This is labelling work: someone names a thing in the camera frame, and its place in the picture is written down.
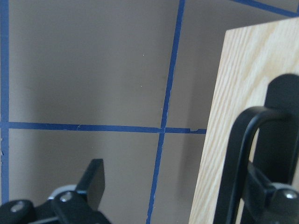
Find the wooden drawer cabinet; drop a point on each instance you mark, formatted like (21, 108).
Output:
(251, 57)

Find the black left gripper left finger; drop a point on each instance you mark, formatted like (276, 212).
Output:
(70, 204)

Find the brown gridded table mat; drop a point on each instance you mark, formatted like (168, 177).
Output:
(129, 81)

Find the black drawer handle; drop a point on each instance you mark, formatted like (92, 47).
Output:
(266, 136)

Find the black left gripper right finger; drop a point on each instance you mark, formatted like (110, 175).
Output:
(267, 202)

